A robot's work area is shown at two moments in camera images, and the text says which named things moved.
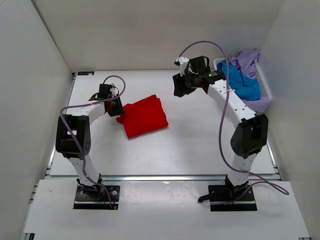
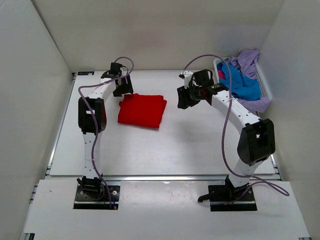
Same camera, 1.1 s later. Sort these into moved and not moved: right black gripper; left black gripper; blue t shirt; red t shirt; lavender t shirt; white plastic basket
Moved: left black gripper; red t shirt; right black gripper
Not moved: blue t shirt; lavender t shirt; white plastic basket
